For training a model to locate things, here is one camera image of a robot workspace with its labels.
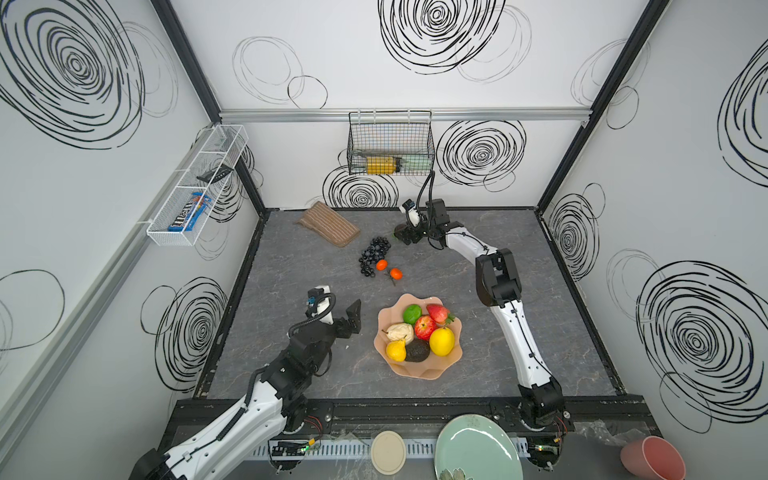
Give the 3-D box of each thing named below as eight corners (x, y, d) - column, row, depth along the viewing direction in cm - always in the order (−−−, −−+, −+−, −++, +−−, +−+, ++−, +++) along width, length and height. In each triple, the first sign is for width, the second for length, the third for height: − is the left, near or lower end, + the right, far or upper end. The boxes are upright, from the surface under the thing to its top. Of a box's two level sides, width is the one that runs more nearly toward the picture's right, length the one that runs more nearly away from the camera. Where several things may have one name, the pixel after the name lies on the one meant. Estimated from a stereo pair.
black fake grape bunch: (355, 272, 103) (354, 264, 100) (374, 241, 112) (374, 233, 108) (373, 278, 101) (372, 271, 98) (390, 247, 110) (390, 239, 107)
